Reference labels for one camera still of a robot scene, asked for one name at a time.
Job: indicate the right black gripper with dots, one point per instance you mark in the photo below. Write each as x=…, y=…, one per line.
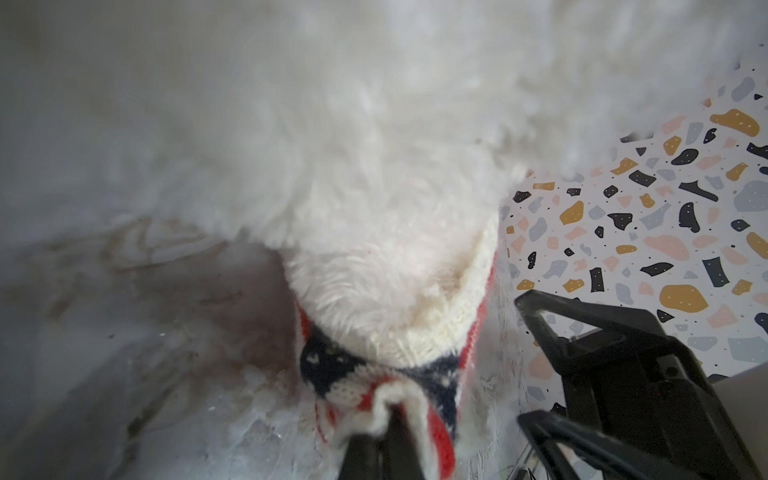
x=655, y=412

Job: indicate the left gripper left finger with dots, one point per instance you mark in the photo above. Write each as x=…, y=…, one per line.
x=362, y=459

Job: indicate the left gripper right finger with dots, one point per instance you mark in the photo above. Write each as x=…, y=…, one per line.
x=399, y=457

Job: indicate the red white striped sweater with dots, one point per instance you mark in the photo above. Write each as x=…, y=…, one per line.
x=423, y=367

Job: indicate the white teddy bear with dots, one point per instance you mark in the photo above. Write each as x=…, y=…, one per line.
x=370, y=141

